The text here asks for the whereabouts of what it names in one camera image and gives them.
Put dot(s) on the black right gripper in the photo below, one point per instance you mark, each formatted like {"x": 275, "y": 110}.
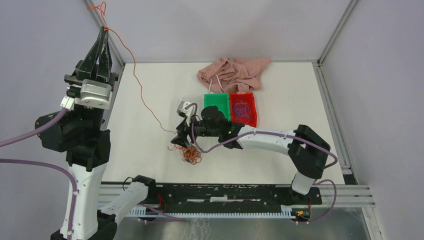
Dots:
{"x": 183, "y": 130}

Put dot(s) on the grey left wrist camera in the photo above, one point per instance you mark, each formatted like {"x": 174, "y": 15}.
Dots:
{"x": 95, "y": 94}

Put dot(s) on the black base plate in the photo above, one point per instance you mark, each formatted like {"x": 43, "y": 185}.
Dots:
{"x": 184, "y": 198}

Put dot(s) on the red plastic bin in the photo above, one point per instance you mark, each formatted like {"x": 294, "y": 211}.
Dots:
{"x": 243, "y": 108}

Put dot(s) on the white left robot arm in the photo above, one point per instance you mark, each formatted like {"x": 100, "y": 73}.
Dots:
{"x": 76, "y": 130}

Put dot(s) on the green plastic bin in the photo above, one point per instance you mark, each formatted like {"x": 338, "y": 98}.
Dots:
{"x": 220, "y": 100}

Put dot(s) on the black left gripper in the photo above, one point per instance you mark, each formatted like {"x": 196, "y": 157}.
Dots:
{"x": 104, "y": 66}

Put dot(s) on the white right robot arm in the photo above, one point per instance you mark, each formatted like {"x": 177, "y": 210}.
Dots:
{"x": 306, "y": 149}

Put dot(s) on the pink cloth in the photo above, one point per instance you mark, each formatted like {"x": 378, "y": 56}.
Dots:
{"x": 233, "y": 75}

